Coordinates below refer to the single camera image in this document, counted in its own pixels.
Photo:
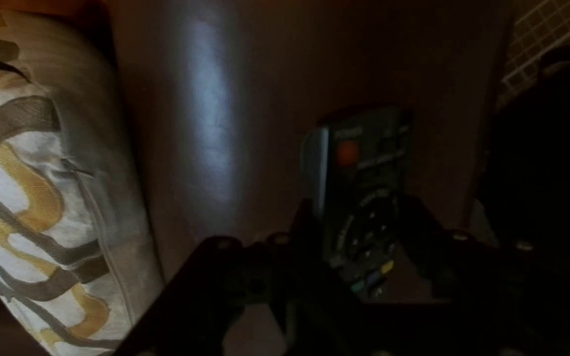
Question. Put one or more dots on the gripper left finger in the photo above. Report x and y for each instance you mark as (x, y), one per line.
(225, 282)

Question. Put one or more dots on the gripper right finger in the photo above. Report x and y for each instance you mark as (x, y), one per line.
(493, 277)

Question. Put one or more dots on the black remote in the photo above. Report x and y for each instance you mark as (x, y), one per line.
(364, 188)

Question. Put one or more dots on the brown leather couch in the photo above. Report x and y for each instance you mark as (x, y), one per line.
(275, 74)

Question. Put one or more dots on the black bulky object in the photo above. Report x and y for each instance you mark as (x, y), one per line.
(547, 148)

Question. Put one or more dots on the white gold grey patterned pillow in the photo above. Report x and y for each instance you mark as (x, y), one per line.
(32, 198)

